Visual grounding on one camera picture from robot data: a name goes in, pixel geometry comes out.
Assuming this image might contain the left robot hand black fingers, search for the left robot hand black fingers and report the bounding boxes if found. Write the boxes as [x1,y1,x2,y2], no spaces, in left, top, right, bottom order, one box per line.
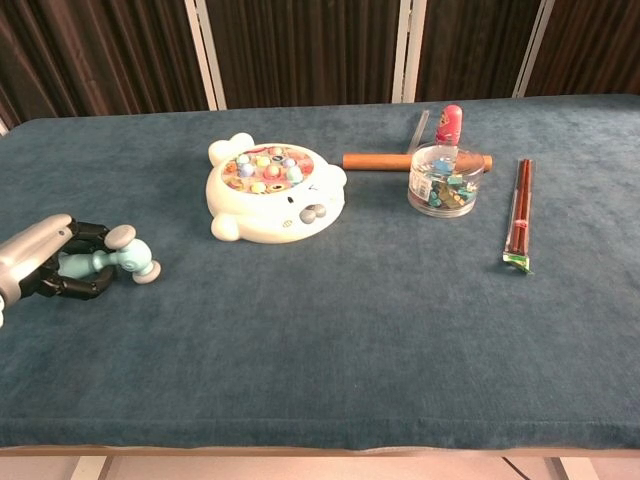
[0,213,121,312]

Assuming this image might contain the light blue toy hammer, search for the light blue toy hammer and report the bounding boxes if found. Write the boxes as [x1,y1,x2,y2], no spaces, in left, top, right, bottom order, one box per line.
[55,224,164,287]

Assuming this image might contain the cream whack-a-mole toy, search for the cream whack-a-mole toy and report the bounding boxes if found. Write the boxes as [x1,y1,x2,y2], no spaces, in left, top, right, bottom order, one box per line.
[205,132,349,245]

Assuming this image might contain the white table leg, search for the white table leg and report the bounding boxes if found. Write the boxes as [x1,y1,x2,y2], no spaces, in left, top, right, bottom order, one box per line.
[69,455,114,480]
[554,457,587,480]

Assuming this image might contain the blue felt table cloth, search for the blue felt table cloth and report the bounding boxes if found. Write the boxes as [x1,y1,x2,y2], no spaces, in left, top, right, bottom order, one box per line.
[0,94,640,451]

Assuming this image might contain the wooden rolling pin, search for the wooden rolling pin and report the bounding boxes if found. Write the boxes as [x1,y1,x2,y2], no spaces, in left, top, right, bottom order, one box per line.
[342,152,494,173]

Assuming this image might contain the clear glass tube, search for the clear glass tube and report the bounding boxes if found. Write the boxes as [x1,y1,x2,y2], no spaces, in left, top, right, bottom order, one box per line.
[410,109,432,152]

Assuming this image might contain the clear jar of binder clips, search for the clear jar of binder clips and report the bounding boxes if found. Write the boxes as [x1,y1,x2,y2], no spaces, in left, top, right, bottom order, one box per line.
[407,141,486,219]

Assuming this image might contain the pink doll figurine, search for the pink doll figurine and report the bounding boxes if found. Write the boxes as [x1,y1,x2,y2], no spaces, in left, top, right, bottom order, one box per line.
[433,103,464,147]

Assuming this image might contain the packaged red chopsticks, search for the packaged red chopsticks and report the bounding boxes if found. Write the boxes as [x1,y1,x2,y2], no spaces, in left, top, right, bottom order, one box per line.
[501,158,536,276]

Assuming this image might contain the white partition frame post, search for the white partition frame post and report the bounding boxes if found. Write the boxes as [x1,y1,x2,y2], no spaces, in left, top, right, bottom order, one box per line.
[392,0,426,104]
[510,0,556,99]
[183,0,227,111]

